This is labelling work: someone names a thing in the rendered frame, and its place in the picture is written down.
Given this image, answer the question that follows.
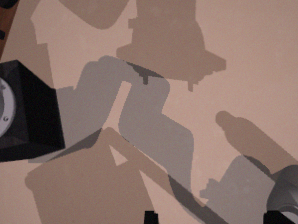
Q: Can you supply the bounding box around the grey cylinder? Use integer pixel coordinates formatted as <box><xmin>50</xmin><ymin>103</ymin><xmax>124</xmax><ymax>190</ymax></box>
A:
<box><xmin>266</xmin><ymin>165</ymin><xmax>298</xmax><ymax>224</ymax></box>

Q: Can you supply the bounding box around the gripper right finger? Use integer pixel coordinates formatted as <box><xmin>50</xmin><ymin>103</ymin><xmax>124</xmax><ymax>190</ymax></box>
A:
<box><xmin>263</xmin><ymin>210</ymin><xmax>295</xmax><ymax>224</ymax></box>

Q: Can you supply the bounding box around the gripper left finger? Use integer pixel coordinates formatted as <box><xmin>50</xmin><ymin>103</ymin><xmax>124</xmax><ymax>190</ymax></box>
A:
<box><xmin>144</xmin><ymin>211</ymin><xmax>159</xmax><ymax>224</ymax></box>

